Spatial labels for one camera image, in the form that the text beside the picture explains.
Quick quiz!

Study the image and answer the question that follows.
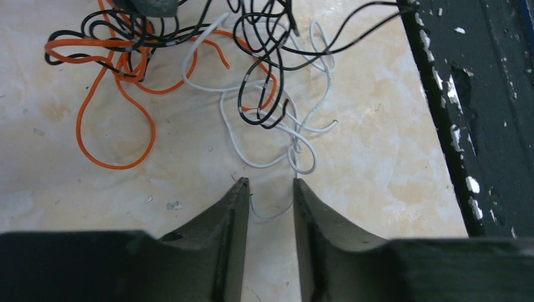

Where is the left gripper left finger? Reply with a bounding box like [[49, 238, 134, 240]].
[[1, 177, 250, 301]]

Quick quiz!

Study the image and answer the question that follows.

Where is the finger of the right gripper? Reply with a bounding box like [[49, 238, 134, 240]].
[[112, 0, 179, 18]]

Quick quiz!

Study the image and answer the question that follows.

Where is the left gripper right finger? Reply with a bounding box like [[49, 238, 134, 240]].
[[293, 179, 533, 301]]

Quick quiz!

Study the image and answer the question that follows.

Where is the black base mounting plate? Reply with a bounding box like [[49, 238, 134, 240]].
[[402, 1, 533, 238]]

